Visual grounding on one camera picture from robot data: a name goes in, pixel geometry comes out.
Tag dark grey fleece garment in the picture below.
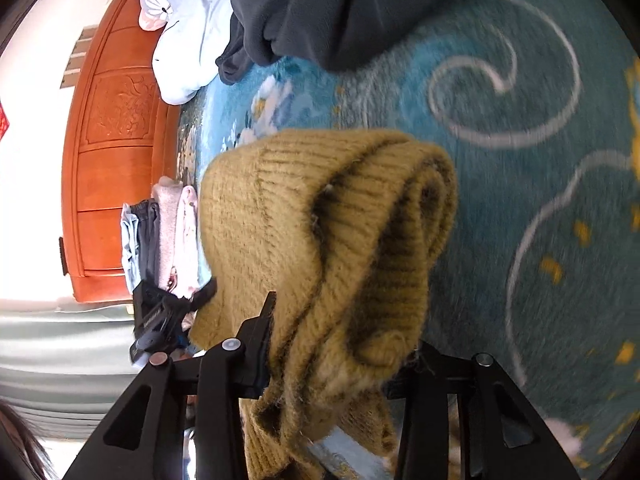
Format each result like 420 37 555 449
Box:
215 0 490 87

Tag carved wooden headboard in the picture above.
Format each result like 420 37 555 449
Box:
61 0 182 304

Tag teal printed blanket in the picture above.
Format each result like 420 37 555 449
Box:
175 0 640 480

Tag folded white pink floral garment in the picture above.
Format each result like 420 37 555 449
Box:
171 185 202 302

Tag pale blue white garment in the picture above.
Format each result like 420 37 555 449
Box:
152 0 242 107

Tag brown wall strips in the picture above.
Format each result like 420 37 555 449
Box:
60 28 96 89

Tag person's dark hair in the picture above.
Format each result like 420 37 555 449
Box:
0 399 50 480

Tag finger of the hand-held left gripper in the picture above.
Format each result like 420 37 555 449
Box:
188 276 219 314

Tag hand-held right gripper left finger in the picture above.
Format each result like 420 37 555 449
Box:
62 291 277 480

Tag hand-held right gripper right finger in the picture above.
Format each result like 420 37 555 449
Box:
384 341 582 480

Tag olive knitted sweater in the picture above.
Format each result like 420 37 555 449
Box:
188 129 459 480

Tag folded dark grey garment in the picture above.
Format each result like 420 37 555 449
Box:
136 199 162 293

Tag grey-green bed sheet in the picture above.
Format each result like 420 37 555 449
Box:
0 304 139 412

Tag folded light blue jeans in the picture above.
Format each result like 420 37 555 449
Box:
120 202 145 295

